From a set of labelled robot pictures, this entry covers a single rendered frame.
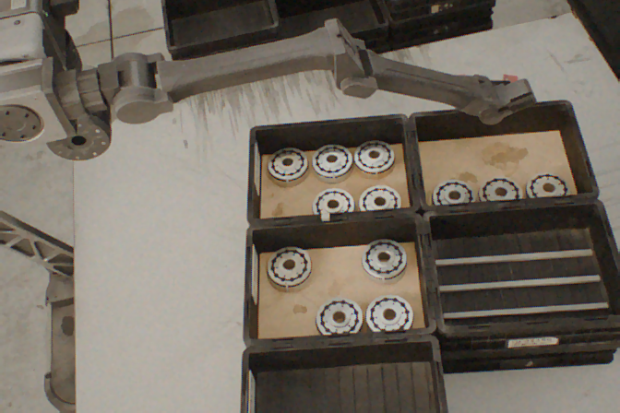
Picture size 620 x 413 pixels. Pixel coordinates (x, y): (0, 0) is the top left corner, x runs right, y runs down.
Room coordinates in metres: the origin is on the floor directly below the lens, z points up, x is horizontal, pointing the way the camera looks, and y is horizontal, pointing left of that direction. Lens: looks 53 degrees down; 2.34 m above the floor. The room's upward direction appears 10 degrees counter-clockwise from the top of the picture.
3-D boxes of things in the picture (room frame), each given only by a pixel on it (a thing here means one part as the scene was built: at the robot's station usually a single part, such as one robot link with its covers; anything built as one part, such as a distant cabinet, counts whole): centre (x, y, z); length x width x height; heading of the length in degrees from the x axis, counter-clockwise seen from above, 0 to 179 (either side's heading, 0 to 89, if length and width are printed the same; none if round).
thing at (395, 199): (1.03, -0.16, 0.86); 0.10 x 0.10 x 0.01
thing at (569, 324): (0.77, -0.42, 0.92); 0.40 x 0.30 x 0.02; 84
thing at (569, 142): (1.06, -0.45, 0.87); 0.40 x 0.30 x 0.11; 84
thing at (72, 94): (0.95, 0.36, 1.45); 0.09 x 0.08 x 0.12; 4
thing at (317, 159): (1.18, -0.06, 0.86); 0.10 x 0.10 x 0.01
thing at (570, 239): (0.77, -0.42, 0.87); 0.40 x 0.30 x 0.11; 84
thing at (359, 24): (2.19, -0.18, 0.31); 0.40 x 0.30 x 0.34; 94
